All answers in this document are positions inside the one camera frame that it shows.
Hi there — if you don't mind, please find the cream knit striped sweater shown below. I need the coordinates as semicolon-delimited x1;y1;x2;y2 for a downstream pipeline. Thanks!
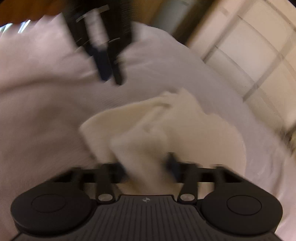
79;89;246;195

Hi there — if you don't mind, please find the lavender bed sheet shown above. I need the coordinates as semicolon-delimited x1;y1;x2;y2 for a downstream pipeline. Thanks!
1;16;295;240

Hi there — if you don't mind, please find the white sliding wardrobe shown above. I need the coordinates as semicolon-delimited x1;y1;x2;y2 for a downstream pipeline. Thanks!
187;1;295;132

